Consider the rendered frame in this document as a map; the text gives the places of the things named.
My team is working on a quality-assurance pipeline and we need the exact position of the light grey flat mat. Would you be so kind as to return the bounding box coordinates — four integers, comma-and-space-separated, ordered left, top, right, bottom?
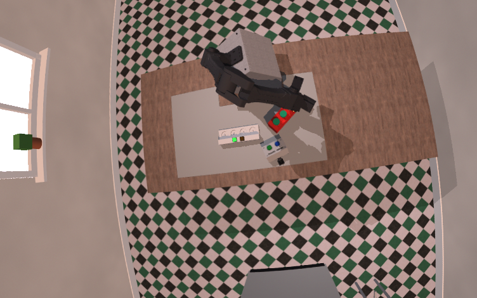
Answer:
171, 72, 327, 178

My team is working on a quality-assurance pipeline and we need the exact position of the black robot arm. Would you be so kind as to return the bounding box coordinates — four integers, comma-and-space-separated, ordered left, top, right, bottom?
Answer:
200, 46, 316, 113

